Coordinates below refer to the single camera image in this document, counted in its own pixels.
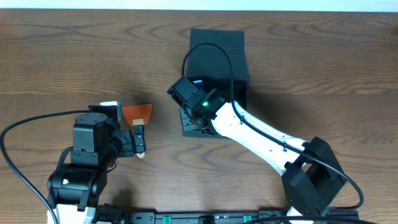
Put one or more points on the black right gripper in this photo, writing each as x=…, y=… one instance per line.
x=188, y=112

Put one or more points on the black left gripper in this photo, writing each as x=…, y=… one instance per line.
x=138, y=140

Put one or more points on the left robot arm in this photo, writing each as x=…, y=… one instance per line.
x=82, y=171

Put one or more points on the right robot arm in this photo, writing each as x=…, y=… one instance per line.
x=311, y=175

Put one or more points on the dark green open gift box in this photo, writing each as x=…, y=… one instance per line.
x=209, y=64

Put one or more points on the orange scraper with wooden handle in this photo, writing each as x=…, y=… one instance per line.
x=139, y=114

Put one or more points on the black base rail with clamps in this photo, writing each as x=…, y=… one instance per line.
x=199, y=217

